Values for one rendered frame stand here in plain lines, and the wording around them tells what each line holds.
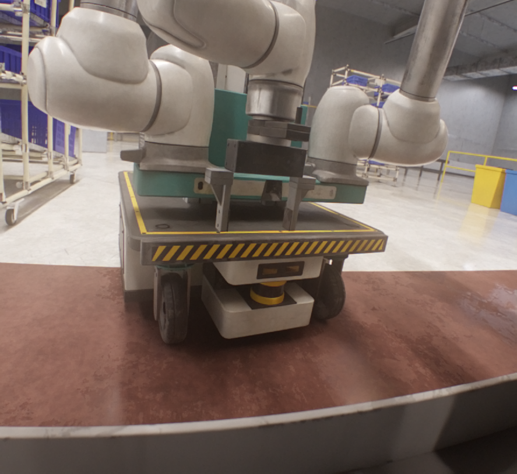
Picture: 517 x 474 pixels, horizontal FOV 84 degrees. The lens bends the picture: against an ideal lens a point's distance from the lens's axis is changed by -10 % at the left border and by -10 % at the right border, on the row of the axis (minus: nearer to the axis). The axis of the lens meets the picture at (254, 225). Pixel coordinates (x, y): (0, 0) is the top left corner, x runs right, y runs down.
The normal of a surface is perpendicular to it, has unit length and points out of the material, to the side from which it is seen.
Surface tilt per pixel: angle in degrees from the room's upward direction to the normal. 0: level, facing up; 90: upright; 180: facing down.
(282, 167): 90
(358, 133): 90
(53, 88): 105
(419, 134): 111
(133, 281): 90
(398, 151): 118
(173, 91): 82
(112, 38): 95
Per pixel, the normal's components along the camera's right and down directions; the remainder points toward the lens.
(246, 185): 0.41, 0.30
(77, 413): 0.13, -0.95
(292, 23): 0.68, 0.09
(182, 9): 0.18, 0.77
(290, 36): 0.70, 0.33
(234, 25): 0.57, 0.68
